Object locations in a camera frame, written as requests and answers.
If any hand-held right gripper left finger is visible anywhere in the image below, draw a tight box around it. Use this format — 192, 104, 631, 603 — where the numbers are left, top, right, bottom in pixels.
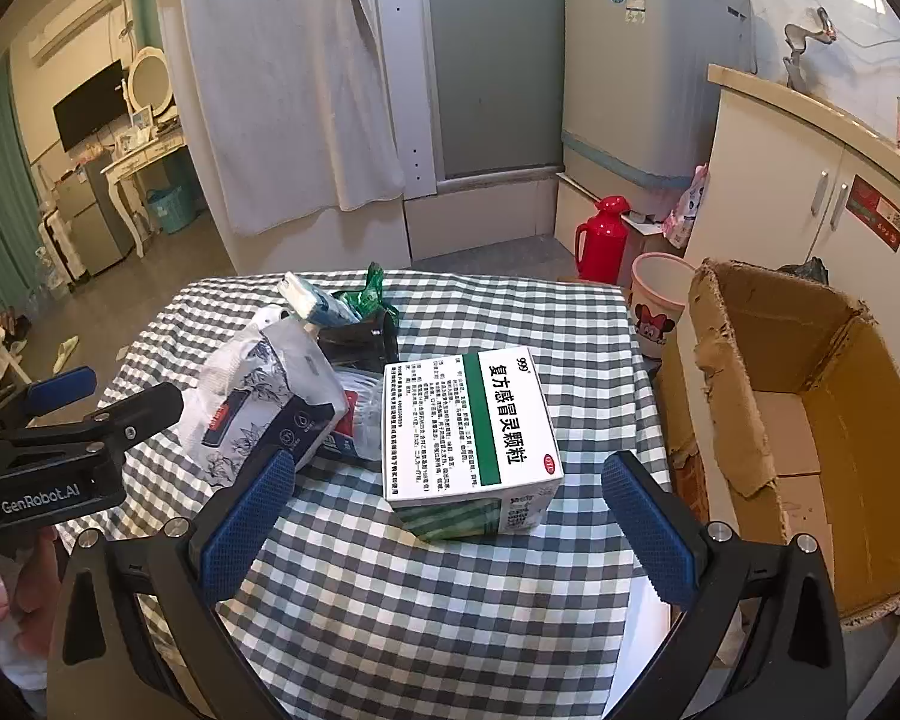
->
45, 447, 298, 720

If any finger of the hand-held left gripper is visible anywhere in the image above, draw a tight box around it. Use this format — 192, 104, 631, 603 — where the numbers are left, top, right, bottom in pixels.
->
0, 366, 98, 428
4, 381, 185, 462

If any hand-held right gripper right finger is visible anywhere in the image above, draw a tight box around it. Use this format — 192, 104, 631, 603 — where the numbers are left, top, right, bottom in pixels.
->
600, 450, 848, 720

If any floral tissue pack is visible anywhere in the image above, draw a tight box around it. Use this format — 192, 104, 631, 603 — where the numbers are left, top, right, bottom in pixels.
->
180, 321, 350, 494

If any clear plastic bag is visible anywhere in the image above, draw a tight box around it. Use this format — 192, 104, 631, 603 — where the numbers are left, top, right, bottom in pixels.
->
328, 366, 391, 464

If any cardboard box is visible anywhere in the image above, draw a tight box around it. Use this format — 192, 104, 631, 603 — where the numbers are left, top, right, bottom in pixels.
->
658, 258, 900, 632

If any white green medicine box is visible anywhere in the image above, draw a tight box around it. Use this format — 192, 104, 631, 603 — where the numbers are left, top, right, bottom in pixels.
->
382, 349, 565, 539

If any person's left hand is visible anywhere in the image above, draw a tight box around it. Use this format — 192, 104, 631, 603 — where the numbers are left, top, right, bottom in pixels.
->
0, 525, 65, 628

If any white suitcase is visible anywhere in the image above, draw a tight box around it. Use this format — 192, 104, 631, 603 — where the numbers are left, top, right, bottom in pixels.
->
37, 208, 88, 287

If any checked tablecloth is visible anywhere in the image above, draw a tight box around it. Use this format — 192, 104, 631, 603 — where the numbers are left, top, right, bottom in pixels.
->
55, 268, 674, 720

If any white plush toy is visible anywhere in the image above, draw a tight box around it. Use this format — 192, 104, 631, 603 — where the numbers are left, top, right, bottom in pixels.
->
250, 303, 302, 340

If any grey small fridge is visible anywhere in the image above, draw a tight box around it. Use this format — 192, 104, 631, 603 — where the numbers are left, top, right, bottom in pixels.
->
55, 160, 134, 278

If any white cloth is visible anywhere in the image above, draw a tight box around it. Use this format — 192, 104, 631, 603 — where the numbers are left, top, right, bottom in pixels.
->
0, 551, 50, 692

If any green curtain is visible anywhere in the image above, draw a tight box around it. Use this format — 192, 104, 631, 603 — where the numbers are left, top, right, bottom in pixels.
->
0, 58, 47, 325

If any teal laundry basket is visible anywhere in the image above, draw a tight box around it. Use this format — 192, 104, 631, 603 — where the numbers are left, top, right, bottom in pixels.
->
145, 185, 197, 236

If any blue white tissue packet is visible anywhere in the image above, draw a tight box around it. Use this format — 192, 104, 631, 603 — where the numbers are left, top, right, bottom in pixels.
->
277, 273, 358, 328

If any black cup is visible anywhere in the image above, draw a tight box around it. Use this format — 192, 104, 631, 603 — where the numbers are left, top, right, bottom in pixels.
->
316, 310, 401, 370

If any pink wastebasket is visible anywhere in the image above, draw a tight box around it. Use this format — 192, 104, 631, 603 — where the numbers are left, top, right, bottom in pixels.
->
629, 252, 696, 360

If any white dressing table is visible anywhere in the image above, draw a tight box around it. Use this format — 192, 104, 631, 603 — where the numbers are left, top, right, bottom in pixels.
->
100, 123, 193, 257

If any green snack packet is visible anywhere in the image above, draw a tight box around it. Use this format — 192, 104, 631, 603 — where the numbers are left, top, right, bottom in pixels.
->
333, 262, 400, 332

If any black television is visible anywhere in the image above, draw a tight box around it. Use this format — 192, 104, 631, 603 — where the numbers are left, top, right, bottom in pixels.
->
52, 58, 129, 155

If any red thermos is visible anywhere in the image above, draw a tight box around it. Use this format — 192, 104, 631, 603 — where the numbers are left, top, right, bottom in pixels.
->
573, 195, 635, 285

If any black trash bag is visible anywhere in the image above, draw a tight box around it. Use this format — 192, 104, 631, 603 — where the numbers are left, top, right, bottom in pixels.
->
775, 256, 830, 287

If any white oval mirror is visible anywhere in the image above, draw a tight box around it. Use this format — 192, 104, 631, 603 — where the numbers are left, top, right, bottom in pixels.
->
125, 46, 178, 122

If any pink wipes packet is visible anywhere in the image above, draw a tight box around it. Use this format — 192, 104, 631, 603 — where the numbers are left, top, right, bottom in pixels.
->
660, 163, 711, 249

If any white air conditioner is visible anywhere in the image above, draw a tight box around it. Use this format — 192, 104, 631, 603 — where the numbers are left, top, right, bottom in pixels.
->
26, 0, 126, 65

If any white hanging towel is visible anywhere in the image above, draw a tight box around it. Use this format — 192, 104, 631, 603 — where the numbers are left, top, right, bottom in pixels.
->
171, 0, 407, 215

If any white cabinet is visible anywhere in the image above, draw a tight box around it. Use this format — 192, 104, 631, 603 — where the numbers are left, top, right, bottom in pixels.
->
682, 63, 900, 361

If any white washing machine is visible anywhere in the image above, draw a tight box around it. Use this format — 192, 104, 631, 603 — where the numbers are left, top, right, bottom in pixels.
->
561, 0, 758, 190

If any frosted glass door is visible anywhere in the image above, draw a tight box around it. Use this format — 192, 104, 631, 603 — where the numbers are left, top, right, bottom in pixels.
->
418, 0, 572, 182

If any metal faucet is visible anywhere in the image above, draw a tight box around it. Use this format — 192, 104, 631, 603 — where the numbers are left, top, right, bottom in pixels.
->
783, 6, 835, 92

